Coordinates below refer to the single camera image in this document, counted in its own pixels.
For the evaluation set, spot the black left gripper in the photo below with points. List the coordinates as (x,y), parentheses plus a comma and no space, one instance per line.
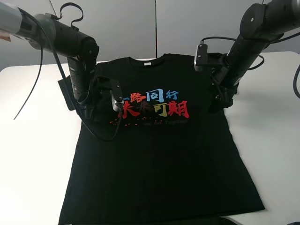
(88,101)

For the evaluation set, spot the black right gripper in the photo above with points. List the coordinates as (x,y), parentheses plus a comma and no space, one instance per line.
(222,92)

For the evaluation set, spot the black printed t-shirt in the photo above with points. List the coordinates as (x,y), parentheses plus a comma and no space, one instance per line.
(164,158)

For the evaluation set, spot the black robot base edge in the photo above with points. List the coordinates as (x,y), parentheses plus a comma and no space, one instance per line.
(231,221)

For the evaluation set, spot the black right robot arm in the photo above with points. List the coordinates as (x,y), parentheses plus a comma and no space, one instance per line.
(261,25)

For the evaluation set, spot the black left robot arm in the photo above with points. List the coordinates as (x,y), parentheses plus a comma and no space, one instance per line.
(75,54)

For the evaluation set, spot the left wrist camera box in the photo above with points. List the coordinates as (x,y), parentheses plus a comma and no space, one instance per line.
(116,96)

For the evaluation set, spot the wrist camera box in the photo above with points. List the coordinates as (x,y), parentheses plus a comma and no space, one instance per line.
(201,57)
(116,96)

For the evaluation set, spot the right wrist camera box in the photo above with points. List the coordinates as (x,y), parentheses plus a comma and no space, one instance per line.
(201,57)

